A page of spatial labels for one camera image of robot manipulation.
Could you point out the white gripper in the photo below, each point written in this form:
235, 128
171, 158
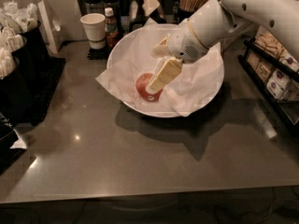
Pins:
184, 43

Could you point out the red apple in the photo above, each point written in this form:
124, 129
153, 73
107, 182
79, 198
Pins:
141, 84

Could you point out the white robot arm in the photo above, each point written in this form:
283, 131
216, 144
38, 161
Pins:
219, 19

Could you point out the white bowl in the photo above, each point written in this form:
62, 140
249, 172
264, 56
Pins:
199, 90

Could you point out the white paper liner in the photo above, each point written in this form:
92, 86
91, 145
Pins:
130, 62

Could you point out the black stir stick cup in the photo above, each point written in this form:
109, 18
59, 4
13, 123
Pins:
182, 15

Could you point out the black napkin dispenser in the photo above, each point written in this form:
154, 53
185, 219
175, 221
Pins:
140, 11

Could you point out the small black coaster mat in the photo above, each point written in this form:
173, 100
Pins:
98, 54

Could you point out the small sauce bottle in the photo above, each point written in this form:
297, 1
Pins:
111, 27

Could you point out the white paper cup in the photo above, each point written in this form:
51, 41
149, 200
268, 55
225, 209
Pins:
94, 26

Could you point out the dark shaker jar left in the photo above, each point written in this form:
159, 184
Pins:
92, 0

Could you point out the black condiment packet rack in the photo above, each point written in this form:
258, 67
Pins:
275, 72

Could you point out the black cutlery holder back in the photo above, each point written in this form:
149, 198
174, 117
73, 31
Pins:
36, 46

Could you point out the black cutlery holder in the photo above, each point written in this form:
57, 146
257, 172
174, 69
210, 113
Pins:
36, 46
15, 97
26, 65

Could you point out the black rubber mat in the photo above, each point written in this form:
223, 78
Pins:
41, 92

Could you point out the black cutlery holder middle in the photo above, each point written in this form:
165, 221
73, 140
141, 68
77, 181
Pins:
26, 65

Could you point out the black cutlery holder front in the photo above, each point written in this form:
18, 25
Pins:
15, 97

